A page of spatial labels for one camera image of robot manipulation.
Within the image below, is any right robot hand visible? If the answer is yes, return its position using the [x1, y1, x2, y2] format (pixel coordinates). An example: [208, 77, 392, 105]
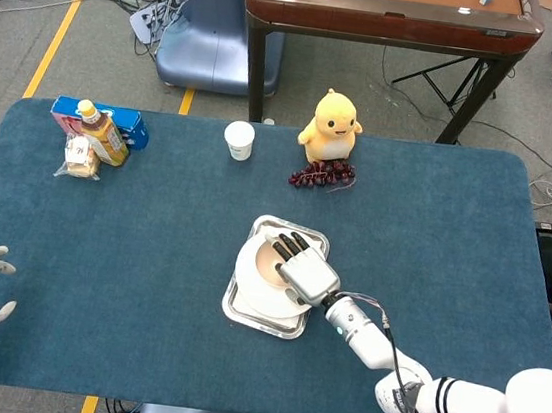
[257, 228, 348, 312]

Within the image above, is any beige bowl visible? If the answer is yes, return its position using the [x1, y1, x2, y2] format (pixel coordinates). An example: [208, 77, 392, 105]
[251, 234, 303, 292]

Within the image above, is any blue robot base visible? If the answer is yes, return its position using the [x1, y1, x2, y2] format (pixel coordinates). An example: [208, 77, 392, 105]
[152, 0, 290, 101]

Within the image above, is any white round plate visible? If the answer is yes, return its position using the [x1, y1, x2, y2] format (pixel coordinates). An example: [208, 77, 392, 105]
[229, 229, 329, 325]

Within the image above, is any silver metal tray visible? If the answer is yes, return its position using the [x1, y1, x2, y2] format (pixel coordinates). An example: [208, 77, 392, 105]
[217, 209, 335, 345]

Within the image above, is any dark red grape bunch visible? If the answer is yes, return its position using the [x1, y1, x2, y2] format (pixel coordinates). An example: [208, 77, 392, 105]
[286, 153, 358, 198]

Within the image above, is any yellow plush duck toy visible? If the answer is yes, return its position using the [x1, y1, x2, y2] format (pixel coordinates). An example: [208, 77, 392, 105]
[294, 84, 369, 169]

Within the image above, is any white paper cup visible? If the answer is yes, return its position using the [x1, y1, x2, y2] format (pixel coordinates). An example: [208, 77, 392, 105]
[220, 119, 258, 163]

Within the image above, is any blue table cloth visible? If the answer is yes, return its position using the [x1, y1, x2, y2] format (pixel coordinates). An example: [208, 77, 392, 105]
[0, 89, 552, 413]

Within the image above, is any wrapped bread package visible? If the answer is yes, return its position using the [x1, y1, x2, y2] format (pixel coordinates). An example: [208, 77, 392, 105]
[52, 132, 106, 183]

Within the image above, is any yellow tea bottle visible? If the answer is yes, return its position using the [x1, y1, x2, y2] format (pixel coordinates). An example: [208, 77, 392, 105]
[69, 97, 137, 169]

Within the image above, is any blue and pink box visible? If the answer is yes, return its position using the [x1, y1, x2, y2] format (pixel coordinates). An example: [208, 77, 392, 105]
[46, 93, 154, 152]

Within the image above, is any black tripod stand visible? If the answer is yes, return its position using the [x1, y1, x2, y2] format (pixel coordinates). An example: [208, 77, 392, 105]
[387, 47, 502, 119]

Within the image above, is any brown wooden table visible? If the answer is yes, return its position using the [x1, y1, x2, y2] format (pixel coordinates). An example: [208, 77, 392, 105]
[229, 0, 549, 157]

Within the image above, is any white power strip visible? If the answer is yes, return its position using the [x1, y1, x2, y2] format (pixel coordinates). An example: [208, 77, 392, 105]
[126, 0, 180, 48]

